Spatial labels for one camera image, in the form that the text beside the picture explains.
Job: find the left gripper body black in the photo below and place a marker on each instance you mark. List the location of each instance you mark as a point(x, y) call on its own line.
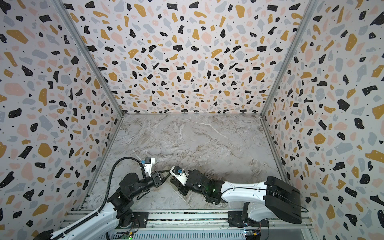
point(156, 182)

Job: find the white remote control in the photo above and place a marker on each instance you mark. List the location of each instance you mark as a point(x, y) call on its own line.
point(170, 177)

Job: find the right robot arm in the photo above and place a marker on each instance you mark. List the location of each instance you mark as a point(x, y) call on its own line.
point(270, 199)

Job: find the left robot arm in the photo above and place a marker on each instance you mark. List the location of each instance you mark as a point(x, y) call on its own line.
point(115, 210)

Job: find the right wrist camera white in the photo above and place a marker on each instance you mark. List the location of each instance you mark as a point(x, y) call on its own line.
point(180, 174)

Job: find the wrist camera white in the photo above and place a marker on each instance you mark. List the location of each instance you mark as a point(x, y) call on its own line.
point(148, 164)
point(180, 174)

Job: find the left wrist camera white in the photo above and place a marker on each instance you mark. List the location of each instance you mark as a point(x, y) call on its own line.
point(148, 164)

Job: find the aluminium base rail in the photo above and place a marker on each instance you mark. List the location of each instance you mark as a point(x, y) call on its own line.
point(218, 219)

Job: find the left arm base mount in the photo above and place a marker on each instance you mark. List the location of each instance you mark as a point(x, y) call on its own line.
point(134, 220)

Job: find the perforated cable tray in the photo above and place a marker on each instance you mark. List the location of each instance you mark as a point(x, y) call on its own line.
point(183, 235)

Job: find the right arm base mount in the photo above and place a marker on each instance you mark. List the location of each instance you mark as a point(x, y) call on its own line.
point(241, 219)

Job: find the left corner aluminium post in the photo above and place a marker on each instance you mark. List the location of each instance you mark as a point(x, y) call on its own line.
point(65, 16)

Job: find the corner aluminium post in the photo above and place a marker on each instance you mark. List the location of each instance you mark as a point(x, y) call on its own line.
point(290, 54)
point(65, 16)

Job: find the right corner aluminium post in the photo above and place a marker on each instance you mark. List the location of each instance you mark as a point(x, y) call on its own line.
point(290, 54)

